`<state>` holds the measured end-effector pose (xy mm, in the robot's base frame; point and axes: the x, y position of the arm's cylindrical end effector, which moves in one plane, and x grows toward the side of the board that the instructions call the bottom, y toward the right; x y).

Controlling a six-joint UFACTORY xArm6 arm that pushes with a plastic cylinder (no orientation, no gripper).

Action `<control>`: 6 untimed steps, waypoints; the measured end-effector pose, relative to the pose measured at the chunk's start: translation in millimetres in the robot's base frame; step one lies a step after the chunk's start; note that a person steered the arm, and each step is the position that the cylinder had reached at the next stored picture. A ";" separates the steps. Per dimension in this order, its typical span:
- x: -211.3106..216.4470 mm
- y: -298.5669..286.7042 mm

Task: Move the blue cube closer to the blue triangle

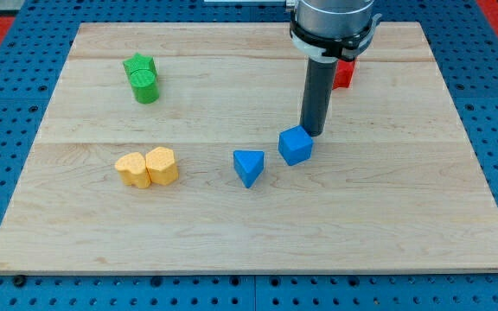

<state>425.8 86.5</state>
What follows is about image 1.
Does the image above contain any yellow heart block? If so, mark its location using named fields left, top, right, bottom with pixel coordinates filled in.
left=114, top=152, right=151, bottom=188

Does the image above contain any blue triangle block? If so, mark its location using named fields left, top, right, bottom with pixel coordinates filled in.
left=233, top=150, right=265, bottom=188

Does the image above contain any red block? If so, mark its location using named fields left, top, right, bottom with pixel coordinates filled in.
left=332, top=60, right=356, bottom=90

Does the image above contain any yellow hexagon block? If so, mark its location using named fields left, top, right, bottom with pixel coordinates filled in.
left=145, top=147, right=179, bottom=186

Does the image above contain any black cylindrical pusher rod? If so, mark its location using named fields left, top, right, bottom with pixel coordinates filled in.
left=300, top=59, right=337, bottom=136

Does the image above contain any wooden board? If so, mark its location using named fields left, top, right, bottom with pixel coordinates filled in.
left=0, top=22, right=498, bottom=276

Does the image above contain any green cylinder block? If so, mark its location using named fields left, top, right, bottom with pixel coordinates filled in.
left=129, top=69, right=160, bottom=104

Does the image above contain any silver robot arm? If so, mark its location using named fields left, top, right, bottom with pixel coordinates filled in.
left=290, top=0, right=381, bottom=64

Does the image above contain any green star block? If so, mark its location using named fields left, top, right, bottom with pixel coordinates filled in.
left=122, top=53, right=157, bottom=77

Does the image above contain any blue cube block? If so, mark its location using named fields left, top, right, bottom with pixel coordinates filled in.
left=278, top=125, right=314, bottom=166

